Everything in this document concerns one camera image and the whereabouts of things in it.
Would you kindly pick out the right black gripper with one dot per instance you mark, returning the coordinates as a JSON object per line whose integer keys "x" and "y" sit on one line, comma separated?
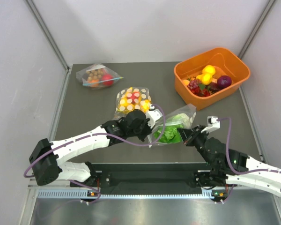
{"x": 186, "y": 134}

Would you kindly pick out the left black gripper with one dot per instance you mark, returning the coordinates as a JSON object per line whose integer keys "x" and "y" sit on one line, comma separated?
{"x": 148, "y": 131}

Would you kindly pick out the fake green lettuce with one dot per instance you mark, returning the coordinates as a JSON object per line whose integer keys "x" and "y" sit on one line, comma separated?
{"x": 170, "y": 134}

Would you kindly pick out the polka dot bag with vegetables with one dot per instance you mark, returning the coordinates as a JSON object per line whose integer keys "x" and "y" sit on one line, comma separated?
{"x": 164, "y": 129}

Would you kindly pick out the polka dot bag with fruit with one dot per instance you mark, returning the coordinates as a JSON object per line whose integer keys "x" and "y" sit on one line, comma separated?
{"x": 130, "y": 99}

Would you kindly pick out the fake red onion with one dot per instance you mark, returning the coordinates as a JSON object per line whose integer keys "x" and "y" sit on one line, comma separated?
{"x": 224, "y": 81}

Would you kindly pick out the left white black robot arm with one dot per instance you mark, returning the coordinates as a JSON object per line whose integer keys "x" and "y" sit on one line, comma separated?
{"x": 50, "y": 161}

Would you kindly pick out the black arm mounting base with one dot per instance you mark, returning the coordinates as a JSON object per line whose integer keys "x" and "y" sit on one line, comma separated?
{"x": 151, "y": 179}

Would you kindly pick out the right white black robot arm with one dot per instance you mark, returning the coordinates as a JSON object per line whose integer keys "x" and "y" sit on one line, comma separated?
{"x": 229, "y": 166}

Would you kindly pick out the fake red strawberries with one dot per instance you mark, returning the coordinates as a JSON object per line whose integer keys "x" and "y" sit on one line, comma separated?
{"x": 201, "y": 92}

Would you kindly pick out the fake purple grapes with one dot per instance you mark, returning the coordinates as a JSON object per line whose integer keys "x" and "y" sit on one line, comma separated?
{"x": 193, "y": 84}

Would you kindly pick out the small orange fake fruit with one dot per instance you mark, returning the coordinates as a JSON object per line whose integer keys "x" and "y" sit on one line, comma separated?
{"x": 185, "y": 82}

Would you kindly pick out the fake meat slice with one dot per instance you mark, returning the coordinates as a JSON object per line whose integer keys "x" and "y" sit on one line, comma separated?
{"x": 213, "y": 86}

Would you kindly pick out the yellow fake lemon lower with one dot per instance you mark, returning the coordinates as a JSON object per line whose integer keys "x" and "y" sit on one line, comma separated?
{"x": 206, "y": 79}

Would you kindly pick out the yellow fake lemon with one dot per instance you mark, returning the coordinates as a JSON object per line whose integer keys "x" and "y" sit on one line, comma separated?
{"x": 206, "y": 79}
{"x": 209, "y": 69}

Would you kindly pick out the yellow fake lemon upper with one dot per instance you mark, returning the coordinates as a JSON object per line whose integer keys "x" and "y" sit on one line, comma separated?
{"x": 209, "y": 69}

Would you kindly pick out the clear bag with nuts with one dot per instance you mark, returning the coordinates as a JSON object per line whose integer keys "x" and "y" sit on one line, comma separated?
{"x": 97, "y": 76}

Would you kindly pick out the orange plastic bin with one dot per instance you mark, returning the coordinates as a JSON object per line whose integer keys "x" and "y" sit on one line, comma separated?
{"x": 225, "y": 63}

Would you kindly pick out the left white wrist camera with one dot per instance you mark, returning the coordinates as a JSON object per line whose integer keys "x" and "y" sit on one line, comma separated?
{"x": 153, "y": 114}

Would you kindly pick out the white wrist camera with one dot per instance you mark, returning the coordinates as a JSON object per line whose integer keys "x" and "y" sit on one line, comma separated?
{"x": 213, "y": 124}
{"x": 153, "y": 114}

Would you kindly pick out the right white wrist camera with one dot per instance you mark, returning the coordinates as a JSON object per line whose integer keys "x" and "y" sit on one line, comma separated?
{"x": 213, "y": 124}

